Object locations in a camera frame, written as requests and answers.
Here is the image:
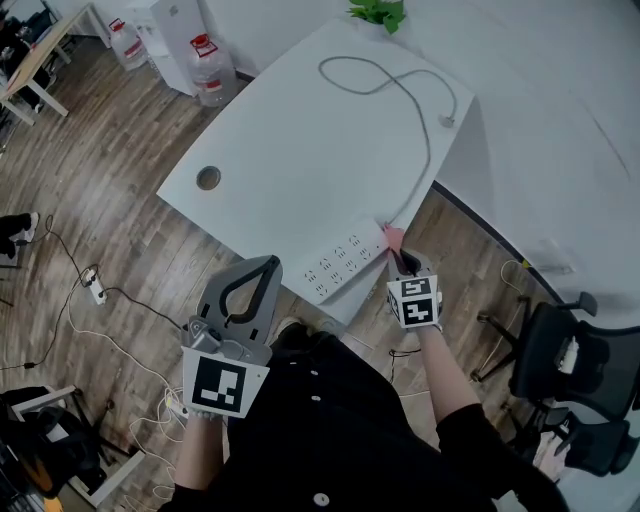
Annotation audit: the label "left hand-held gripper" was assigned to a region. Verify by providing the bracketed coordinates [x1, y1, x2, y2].
[180, 254, 284, 420]

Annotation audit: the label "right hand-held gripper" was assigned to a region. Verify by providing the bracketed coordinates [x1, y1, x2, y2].
[386, 247, 445, 333]

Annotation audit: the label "pink cloth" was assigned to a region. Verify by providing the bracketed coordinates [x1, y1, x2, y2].
[382, 225, 407, 257]

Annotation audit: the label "person's left forearm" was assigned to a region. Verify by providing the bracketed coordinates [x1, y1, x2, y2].
[171, 413, 225, 492]

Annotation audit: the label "person's right forearm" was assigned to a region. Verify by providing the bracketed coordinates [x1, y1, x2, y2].
[416, 327, 485, 437]

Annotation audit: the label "person's left shoe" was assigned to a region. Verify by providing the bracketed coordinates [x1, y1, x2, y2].
[272, 315, 302, 347]

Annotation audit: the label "person's shoe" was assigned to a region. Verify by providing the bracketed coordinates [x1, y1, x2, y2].
[314, 318, 347, 340]
[272, 315, 302, 347]

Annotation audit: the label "person's right shoe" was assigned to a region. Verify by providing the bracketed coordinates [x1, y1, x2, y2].
[314, 318, 347, 340]

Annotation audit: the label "small white power strip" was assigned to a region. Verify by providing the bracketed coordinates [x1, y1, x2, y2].
[164, 394, 191, 420]

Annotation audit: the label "white floor power strip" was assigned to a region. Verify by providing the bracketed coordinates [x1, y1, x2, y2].
[79, 267, 109, 307]

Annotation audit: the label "person's black clothing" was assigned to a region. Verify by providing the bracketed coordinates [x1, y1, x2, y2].
[168, 322, 572, 512]

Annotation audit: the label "black office chair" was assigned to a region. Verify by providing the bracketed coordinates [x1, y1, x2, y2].
[471, 291, 640, 417]
[508, 403, 635, 477]

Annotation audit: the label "small white bottle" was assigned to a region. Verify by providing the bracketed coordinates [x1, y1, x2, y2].
[554, 335, 580, 375]

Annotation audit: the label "clear water bottle red cap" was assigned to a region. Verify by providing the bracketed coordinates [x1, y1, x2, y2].
[186, 33, 239, 108]
[107, 18, 149, 72]

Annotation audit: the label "pink garment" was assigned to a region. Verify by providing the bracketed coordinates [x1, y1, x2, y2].
[531, 431, 572, 472]

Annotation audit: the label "black bag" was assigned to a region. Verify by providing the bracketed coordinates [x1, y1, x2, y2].
[0, 387, 104, 501]

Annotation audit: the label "green potted plant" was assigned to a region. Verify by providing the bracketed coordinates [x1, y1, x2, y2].
[346, 0, 407, 36]

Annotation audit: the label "white water dispenser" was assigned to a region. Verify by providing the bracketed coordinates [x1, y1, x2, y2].
[133, 0, 207, 97]

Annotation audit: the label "wooden desk white legs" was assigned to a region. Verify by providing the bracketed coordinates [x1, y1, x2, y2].
[0, 1, 109, 127]

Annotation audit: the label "grey cable grommet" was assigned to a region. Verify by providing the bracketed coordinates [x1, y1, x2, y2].
[195, 165, 223, 192]

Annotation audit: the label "grey power cable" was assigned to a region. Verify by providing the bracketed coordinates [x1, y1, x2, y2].
[317, 55, 459, 227]

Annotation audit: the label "white floor cable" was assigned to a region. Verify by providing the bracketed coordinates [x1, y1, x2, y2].
[67, 284, 194, 501]

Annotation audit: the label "black floor cable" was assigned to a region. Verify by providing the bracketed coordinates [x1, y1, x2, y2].
[0, 213, 185, 372]

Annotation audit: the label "white metal frame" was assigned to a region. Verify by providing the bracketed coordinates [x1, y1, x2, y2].
[8, 383, 147, 507]

